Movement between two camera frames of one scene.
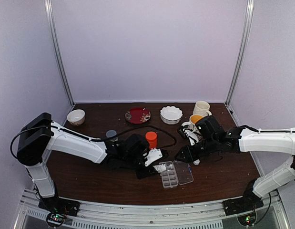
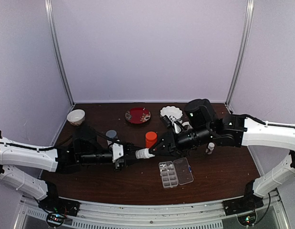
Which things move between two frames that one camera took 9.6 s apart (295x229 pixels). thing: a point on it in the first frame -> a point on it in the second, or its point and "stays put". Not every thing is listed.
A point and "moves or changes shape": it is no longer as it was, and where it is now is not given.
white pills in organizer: (169, 165) stays put
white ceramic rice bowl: (76, 117) stays put
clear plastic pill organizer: (177, 173) stays put
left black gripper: (148, 172) -> (124, 163)
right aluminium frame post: (241, 50) stays put
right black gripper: (189, 156) -> (169, 146)
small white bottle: (160, 168) moves or changes shape
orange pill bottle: (151, 137) stays put
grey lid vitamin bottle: (111, 133) stays put
